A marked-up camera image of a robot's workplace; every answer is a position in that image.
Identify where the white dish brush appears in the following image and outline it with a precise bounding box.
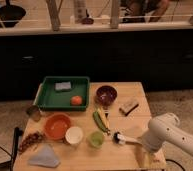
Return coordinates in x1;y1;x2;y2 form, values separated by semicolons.
113;132;140;145

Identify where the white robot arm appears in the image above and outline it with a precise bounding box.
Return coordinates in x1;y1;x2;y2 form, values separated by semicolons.
139;113;193;157

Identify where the wooden block brush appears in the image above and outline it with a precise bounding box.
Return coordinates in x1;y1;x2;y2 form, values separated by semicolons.
119;100;139;116

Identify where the dark purple bowl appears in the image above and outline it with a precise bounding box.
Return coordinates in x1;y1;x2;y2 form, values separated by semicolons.
96;85;117;106

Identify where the white small bowl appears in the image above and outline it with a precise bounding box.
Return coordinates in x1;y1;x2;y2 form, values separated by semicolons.
65;126;83;145

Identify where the red bowl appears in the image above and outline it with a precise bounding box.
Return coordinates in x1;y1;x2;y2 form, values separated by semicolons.
43;113;71;140

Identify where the green cup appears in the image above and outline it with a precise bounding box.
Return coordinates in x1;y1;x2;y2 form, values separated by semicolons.
87;131;104;148

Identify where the yellow corn toy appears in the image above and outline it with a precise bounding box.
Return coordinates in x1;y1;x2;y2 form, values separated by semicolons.
97;108;110;130

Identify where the orange tomato toy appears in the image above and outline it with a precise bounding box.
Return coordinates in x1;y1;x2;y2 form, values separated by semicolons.
70;96;83;106

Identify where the light blue cloth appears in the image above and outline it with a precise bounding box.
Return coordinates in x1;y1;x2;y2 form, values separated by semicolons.
28;145;60;168

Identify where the green plastic tray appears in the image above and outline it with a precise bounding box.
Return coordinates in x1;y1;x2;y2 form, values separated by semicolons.
35;76;90;111

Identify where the grey sponge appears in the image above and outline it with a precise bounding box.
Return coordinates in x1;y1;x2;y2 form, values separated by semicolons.
55;82;72;91

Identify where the red grape bunch toy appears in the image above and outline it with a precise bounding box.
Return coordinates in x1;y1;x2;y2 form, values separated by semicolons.
18;132;44;154

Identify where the metal cup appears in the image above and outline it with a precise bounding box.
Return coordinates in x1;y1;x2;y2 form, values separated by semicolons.
26;105;41;122

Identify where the seated person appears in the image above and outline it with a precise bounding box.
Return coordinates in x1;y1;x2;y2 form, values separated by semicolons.
121;0;169;23

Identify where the black wok pan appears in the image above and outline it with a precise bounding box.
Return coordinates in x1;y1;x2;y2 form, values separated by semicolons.
0;4;26;28

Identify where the black floor cable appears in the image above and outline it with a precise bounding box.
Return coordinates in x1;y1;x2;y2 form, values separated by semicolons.
165;158;187;171

